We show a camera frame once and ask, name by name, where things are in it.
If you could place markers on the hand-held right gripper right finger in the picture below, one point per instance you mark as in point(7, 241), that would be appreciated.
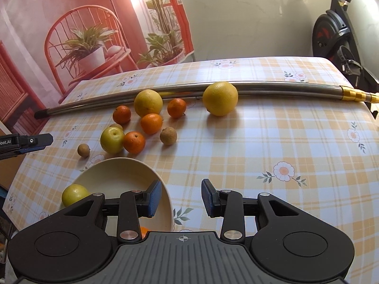
point(207, 198)

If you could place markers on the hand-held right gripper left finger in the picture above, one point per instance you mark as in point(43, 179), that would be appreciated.
point(154, 198)

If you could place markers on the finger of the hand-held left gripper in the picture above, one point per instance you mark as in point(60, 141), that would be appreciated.
point(38, 141)

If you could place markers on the cream round bowl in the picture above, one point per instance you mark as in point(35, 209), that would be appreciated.
point(118, 174)

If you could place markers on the brown kiwi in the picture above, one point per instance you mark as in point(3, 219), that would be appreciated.
point(168, 136)
point(83, 150)

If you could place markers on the small orange tangerine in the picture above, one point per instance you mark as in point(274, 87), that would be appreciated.
point(151, 123)
point(143, 232)
point(134, 142)
point(176, 108)
point(121, 114)

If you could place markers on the yellow-green apple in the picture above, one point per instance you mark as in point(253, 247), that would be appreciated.
point(112, 140)
point(75, 195)

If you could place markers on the yellow lemon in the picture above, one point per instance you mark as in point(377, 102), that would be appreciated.
point(148, 103)

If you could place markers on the large yellow grapefruit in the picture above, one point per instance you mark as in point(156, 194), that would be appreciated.
point(220, 98)

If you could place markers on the plaid floral tablecloth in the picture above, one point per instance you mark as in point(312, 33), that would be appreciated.
point(281, 142)

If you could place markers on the printed room backdrop cloth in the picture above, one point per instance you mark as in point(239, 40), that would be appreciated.
point(74, 20)

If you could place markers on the long steel pole gold tip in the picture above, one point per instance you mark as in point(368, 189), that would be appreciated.
point(281, 90)

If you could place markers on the black exercise bike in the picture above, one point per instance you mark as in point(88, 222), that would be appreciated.
point(331, 32)

